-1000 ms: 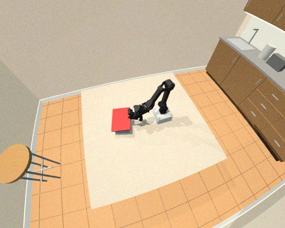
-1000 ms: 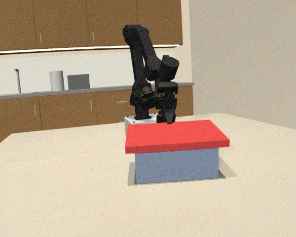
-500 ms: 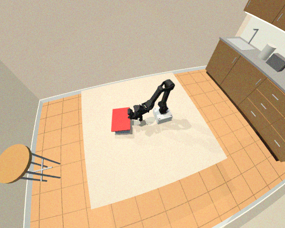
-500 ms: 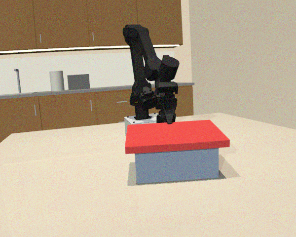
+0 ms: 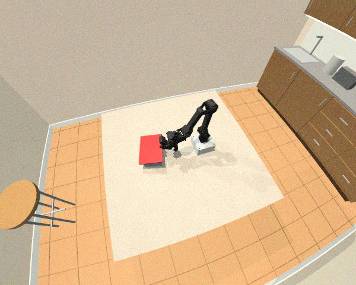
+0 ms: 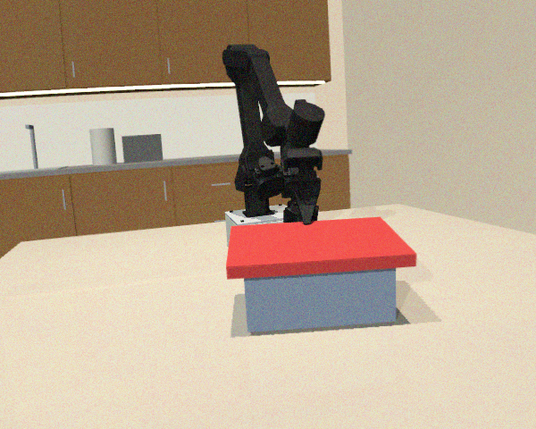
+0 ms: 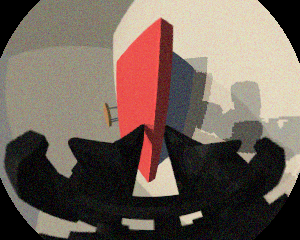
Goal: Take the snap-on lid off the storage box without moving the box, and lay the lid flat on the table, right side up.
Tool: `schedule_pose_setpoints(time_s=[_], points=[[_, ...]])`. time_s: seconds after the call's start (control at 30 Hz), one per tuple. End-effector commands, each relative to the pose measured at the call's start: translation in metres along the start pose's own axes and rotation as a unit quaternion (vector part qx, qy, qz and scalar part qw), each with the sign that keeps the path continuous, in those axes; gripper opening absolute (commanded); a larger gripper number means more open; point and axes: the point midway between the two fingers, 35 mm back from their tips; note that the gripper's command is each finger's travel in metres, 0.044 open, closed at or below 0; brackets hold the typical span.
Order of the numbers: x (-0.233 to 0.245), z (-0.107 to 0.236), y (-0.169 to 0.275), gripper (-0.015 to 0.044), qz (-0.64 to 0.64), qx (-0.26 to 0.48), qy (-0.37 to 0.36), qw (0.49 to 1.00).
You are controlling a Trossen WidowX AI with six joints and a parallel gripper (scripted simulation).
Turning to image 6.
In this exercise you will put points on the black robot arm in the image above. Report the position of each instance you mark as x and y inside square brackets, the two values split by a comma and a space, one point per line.
[250, 71]

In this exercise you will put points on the red box lid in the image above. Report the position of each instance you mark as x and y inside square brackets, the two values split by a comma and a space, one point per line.
[330, 246]

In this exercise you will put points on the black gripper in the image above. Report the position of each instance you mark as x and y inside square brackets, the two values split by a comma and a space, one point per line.
[303, 187]

